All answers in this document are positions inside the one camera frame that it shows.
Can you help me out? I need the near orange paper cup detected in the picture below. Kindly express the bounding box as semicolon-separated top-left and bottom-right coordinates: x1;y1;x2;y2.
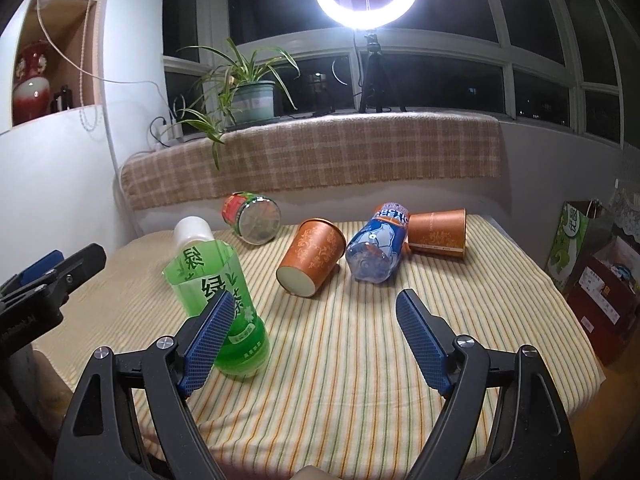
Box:
276;218;346;297

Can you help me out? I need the red green can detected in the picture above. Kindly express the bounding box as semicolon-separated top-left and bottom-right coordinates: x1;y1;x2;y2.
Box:
221;192;281;246

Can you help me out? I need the small black bottle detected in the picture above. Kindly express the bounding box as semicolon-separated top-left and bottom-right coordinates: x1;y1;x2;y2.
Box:
50;84;74;114

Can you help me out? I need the orange paper cup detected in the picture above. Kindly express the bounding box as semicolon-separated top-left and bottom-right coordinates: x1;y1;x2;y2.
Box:
276;218;346;297
407;209;466;259

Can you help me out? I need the red cardboard box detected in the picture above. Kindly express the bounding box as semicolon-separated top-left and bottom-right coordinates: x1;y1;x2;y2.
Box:
567;236;639;365

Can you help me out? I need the white charging cable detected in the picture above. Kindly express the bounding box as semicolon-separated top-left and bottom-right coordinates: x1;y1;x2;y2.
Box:
34;0;166;134

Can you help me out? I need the potted spider plant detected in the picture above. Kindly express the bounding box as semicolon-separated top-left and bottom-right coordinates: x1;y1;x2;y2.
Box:
169;38;302;168

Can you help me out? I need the far orange paper cup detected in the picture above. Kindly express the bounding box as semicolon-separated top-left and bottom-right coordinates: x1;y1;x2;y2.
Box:
407;209;466;259

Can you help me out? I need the green white paper bag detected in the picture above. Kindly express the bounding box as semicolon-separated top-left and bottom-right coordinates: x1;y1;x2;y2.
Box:
544;200;613;294

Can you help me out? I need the gloved grey hand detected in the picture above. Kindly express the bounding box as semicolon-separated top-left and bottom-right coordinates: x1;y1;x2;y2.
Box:
291;466;341;480

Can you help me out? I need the green cut bottle cup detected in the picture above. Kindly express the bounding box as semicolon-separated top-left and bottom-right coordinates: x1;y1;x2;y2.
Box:
163;240;270;379

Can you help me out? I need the black tripod stand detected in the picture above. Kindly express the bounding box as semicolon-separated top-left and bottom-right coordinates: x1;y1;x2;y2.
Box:
358;30;407;114

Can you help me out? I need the plaid brown sill cloth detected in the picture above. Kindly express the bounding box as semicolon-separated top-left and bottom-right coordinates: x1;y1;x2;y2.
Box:
120;112;501;211

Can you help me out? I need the blue cut bottle cup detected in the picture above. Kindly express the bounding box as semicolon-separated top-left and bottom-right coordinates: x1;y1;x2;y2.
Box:
345;202;409;284

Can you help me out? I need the red porcelain vase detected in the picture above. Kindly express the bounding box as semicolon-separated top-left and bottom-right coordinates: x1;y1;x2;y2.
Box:
12;40;51;126

